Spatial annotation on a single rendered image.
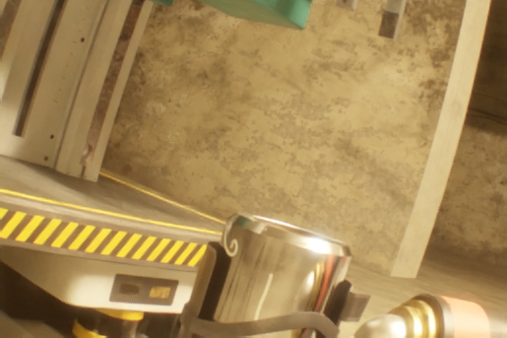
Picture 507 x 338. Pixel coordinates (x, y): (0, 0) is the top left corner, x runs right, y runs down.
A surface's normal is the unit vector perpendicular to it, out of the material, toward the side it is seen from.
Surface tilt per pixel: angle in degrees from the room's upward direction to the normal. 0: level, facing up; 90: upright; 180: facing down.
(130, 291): 90
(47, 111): 90
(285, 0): 90
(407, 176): 90
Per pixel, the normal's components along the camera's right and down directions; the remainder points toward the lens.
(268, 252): -0.27, -0.10
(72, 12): 0.78, 0.24
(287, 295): 0.16, 0.04
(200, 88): -0.58, -0.18
